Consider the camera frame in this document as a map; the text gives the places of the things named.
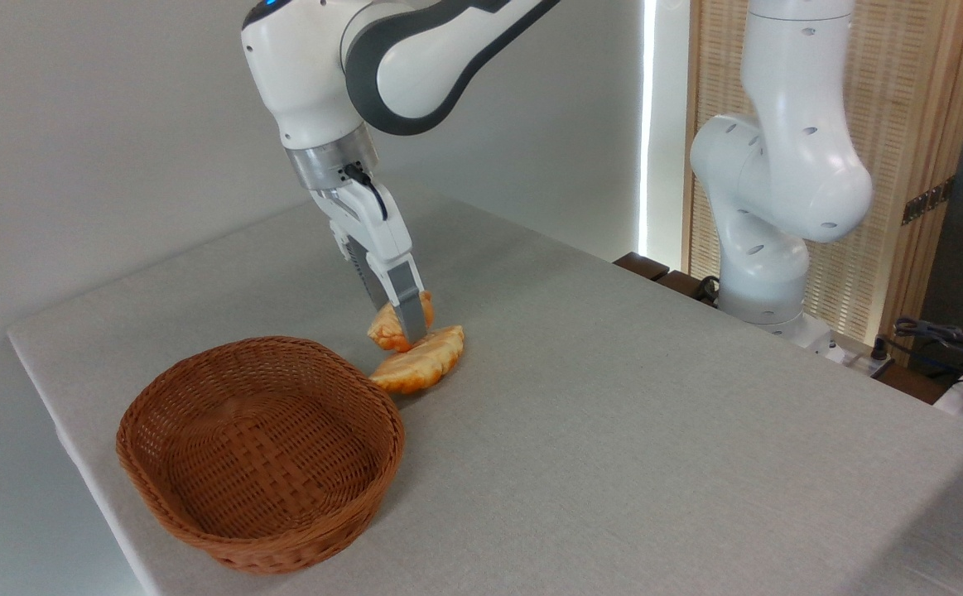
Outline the wooden slatted screen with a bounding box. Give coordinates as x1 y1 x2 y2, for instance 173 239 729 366
682 0 963 365

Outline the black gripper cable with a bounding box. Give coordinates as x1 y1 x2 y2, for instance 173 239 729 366
344 163 389 222

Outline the black screen hinge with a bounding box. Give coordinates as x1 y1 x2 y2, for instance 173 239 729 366
902 175 956 226

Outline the round thick bread roll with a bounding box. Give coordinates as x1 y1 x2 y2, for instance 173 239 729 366
367 290 435 353

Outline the brown wicker basket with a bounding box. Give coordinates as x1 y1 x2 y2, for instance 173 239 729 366
115 335 406 575

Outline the flat half-moon bread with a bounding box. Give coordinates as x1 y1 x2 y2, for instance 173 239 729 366
369 325 466 395

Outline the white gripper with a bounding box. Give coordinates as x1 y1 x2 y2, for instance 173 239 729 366
309 183 431 345

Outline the tangled black cable bundle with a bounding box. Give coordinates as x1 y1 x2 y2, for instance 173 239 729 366
893 317 963 392

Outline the dark wooden block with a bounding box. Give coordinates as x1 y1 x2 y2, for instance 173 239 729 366
655 270 718 304
614 252 671 282

